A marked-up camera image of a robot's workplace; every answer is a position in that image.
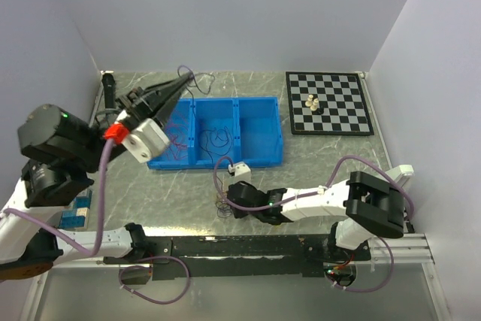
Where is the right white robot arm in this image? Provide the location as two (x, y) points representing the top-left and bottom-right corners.
(226, 171), (404, 260)

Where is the dark red wire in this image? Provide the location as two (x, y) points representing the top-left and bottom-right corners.
(165, 110), (189, 160)

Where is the blue white brick stack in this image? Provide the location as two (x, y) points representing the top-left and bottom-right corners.
(58, 188), (92, 230)

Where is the cream chess piece right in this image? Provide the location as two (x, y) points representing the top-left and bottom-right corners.
(310, 98), (319, 112)

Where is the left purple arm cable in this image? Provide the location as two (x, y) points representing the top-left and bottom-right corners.
(0, 136), (191, 304)

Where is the purple wire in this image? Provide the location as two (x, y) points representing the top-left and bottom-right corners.
(198, 125), (234, 160)
(177, 65), (216, 138)

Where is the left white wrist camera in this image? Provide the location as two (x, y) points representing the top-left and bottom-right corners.
(104, 119), (170, 163)

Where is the black and white chessboard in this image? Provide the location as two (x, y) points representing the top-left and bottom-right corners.
(286, 71), (374, 136)

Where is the cream chess piece left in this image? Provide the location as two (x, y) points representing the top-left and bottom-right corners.
(305, 94), (313, 108)

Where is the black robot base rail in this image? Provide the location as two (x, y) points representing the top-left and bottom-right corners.
(103, 235), (371, 277)

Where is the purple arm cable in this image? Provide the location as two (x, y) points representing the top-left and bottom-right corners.
(0, 136), (191, 304)
(213, 155), (416, 294)

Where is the coloured wire bundle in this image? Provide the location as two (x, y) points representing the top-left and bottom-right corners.
(213, 185), (234, 220)

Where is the cream chess piece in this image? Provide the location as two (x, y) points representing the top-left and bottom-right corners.
(310, 98), (319, 112)
(305, 94), (313, 108)

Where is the black marker orange cap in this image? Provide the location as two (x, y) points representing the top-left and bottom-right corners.
(101, 73), (116, 111)

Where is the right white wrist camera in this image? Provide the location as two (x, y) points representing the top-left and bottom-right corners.
(228, 162), (252, 184)

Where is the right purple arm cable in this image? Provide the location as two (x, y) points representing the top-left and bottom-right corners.
(213, 155), (416, 294)

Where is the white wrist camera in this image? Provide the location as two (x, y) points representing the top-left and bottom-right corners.
(228, 162), (252, 184)
(104, 119), (170, 163)

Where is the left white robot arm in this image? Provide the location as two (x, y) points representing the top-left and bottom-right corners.
(1, 72), (195, 280)

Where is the blue three-compartment bin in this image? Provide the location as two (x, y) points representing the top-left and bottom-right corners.
(147, 97), (283, 170)

